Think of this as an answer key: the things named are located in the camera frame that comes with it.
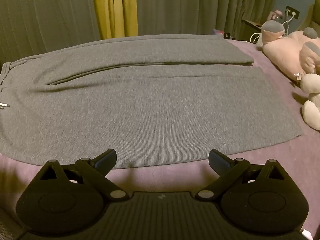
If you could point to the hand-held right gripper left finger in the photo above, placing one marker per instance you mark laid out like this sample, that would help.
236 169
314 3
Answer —
103 160

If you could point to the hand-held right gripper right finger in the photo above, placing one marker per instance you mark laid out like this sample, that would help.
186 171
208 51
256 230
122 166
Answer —
220 161

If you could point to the grey pants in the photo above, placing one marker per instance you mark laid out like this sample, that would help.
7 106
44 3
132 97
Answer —
150 105

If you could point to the pink bed sheet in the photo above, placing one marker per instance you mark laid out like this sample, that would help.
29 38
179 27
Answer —
275 155

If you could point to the beige plush toy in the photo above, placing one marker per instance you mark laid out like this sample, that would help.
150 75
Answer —
311 107

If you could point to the small black object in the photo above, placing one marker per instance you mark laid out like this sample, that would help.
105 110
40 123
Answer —
228 35

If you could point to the small colourful object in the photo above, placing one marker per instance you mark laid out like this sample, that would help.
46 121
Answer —
217 31

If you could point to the pink plush toy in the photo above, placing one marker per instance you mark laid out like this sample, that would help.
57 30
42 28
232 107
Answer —
287 47

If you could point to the dark nightstand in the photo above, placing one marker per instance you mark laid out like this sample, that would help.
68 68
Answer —
251 27

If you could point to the yellow curtain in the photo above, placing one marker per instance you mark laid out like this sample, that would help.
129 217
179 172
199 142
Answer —
115 7

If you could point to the grey-green curtain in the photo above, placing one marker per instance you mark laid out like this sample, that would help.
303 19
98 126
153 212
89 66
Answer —
200 5
50 15

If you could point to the wall socket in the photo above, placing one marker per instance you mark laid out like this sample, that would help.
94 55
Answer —
293 12

